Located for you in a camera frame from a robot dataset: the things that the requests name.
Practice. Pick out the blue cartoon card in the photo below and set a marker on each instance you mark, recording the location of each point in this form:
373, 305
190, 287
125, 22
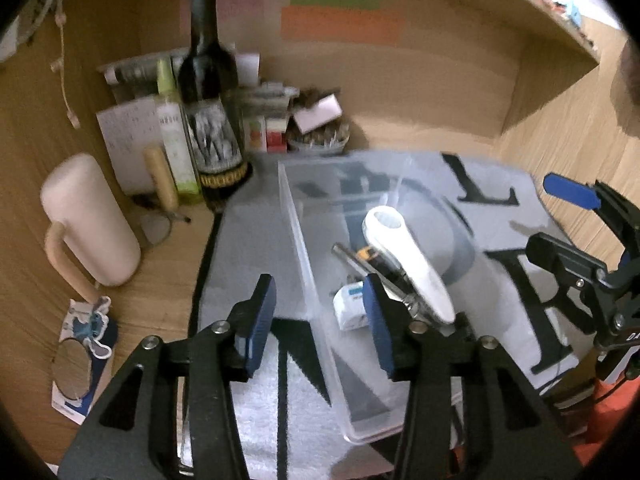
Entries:
95, 330

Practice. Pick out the dark wine bottle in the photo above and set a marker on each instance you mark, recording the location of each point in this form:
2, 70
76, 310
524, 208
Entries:
210, 110

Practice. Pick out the round metal-rimmed lens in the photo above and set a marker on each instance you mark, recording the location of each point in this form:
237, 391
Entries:
155, 227

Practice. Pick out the small round mirror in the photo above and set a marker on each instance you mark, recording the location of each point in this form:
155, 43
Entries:
70, 370

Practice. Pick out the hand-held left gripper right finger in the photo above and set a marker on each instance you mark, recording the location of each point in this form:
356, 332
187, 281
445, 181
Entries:
377, 320

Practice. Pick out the grey mat with black letters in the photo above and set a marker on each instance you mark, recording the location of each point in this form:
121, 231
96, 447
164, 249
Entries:
250, 240

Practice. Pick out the white eraser with blue label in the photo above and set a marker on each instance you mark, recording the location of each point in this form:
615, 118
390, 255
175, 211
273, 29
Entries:
350, 307

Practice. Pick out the white handheld device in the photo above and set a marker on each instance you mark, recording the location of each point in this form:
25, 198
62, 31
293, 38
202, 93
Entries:
410, 255

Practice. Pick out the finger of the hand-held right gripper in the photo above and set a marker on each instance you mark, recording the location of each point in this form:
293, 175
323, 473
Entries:
560, 255
570, 190

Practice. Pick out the pile of clutter items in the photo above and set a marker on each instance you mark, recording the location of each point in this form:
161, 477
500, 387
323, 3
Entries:
135, 72

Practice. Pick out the red and white box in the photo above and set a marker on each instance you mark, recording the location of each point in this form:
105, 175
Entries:
276, 137

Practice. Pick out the orange sticky note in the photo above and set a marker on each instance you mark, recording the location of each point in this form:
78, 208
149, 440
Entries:
340, 26

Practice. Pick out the white paper note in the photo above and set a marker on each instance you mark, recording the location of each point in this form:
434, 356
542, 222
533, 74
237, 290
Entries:
125, 140

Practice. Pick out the orange and green box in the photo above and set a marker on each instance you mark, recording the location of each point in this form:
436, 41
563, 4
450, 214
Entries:
255, 135

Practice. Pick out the green and white carton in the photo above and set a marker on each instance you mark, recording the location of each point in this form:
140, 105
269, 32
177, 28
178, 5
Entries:
176, 150

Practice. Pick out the clear plastic storage box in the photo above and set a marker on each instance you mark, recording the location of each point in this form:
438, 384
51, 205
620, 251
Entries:
360, 395

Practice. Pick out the orange cloth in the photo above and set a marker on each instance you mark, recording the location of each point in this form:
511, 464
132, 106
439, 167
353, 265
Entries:
615, 410

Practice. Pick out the bowl of small bits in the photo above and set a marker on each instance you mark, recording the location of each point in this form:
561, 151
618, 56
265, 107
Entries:
320, 140

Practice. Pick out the small white cardboard box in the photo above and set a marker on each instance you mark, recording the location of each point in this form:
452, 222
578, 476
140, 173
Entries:
317, 110

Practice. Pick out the silver metal rod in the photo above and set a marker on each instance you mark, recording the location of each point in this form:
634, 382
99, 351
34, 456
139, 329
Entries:
350, 257

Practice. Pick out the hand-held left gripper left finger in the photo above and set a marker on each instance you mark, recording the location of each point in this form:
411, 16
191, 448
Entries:
262, 320

